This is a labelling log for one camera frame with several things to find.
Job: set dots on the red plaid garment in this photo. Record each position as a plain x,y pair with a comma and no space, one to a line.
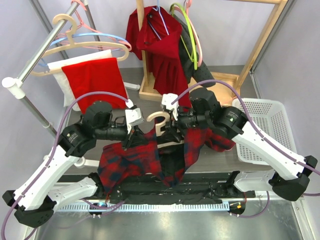
167,164

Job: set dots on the grey dotted garment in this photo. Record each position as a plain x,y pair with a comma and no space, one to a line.
185,48

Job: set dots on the white hung cloth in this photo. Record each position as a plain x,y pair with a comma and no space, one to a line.
61,78

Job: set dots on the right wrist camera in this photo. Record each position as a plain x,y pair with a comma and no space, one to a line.
170,104

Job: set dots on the blue wire hanger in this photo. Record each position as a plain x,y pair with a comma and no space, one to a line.
157,22

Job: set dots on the green hanger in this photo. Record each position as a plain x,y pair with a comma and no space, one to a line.
193,54

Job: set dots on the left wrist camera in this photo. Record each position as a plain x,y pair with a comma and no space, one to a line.
133,116

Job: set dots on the white plastic laundry basket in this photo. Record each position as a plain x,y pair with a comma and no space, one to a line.
271,117

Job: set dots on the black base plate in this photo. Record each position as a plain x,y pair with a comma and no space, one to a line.
195,188

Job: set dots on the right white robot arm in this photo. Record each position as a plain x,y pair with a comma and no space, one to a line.
289,176

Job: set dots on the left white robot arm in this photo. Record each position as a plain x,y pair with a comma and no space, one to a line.
35,202

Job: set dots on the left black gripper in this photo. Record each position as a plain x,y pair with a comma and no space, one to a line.
136,138

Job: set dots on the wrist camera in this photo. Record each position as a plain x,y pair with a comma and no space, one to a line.
133,116
170,104

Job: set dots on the beige wooden hanger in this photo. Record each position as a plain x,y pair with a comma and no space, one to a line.
166,117
70,19

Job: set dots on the white cable duct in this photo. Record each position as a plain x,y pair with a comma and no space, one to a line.
84,207

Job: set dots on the metal clothes rack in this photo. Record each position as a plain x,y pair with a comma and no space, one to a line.
53,32

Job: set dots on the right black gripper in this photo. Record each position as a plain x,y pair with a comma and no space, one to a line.
171,133

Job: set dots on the dark red skirt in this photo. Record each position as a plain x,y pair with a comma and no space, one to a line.
162,55

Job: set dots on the blue hanger left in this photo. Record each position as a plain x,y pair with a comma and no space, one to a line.
67,42

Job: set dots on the pink hanger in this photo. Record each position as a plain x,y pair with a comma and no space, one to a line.
82,27
186,5

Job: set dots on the bright red hung garment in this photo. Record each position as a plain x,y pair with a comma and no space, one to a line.
95,76

